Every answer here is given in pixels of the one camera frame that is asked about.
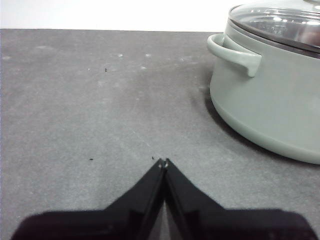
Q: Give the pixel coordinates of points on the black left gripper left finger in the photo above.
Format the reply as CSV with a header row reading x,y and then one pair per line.
x,y
100,225

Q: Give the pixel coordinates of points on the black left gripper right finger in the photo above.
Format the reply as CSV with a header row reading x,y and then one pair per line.
x,y
237,225

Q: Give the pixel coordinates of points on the glass lid with white knob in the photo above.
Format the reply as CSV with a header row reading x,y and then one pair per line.
x,y
270,22

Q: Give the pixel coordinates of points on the pale green electric pot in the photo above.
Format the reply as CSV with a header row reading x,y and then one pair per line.
x,y
262,112

